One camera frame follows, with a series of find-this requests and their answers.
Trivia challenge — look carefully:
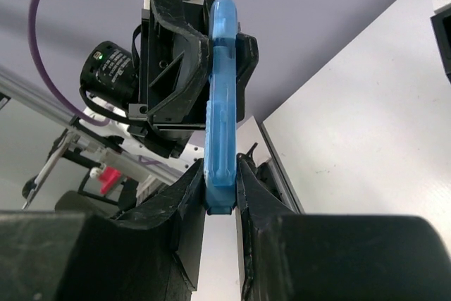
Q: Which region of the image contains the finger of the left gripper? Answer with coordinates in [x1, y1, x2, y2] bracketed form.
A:
[235, 32, 259, 123]
[146, 0, 211, 126]

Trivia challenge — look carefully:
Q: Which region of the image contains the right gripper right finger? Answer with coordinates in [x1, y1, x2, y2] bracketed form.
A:
[236, 154, 450, 300]

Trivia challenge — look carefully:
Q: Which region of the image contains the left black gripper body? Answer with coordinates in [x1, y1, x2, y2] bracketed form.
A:
[128, 0, 211, 158]

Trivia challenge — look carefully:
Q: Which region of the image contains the blue utility knife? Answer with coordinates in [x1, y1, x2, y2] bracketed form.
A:
[204, 0, 237, 215]

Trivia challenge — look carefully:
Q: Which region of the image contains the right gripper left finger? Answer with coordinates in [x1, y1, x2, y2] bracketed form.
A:
[1, 160, 205, 300]

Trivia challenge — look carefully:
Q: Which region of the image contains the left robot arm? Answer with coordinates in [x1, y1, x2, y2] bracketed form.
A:
[80, 0, 214, 160]

